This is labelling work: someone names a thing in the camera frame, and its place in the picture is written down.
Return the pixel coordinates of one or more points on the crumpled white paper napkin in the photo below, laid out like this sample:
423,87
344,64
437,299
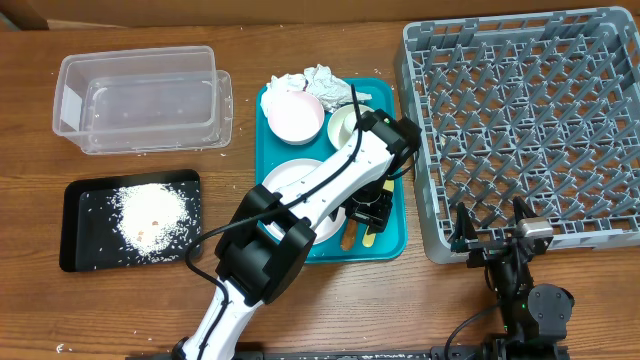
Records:
319,82

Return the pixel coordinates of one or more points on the clear plastic bin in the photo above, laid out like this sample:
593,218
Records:
143,100

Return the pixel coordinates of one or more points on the black tray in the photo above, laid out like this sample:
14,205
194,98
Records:
88,241

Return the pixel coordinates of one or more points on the pile of white rice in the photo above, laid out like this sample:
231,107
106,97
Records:
153,219

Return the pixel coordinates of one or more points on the grey dishwasher rack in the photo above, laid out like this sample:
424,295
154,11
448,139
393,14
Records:
542,106

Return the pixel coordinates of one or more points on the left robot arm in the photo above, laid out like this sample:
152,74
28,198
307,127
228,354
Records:
264,247

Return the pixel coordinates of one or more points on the cream cup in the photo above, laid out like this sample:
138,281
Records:
347,127

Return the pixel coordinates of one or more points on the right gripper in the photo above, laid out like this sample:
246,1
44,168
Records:
463,233

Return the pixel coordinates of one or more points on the pink white bowl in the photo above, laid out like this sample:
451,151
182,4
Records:
296,118

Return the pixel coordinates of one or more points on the yellow plastic spoon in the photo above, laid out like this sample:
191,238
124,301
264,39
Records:
369,238

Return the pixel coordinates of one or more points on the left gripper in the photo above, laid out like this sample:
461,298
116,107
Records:
378,217

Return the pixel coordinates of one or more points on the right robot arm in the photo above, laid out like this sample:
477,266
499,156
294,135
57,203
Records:
535,317

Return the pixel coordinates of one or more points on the large white plate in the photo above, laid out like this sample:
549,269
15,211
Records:
292,170

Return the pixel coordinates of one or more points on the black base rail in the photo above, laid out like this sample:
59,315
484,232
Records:
436,353

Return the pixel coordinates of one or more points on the teal serving tray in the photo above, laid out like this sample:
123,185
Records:
271,152

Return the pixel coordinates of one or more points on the cream bowl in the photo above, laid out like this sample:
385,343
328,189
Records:
335,122

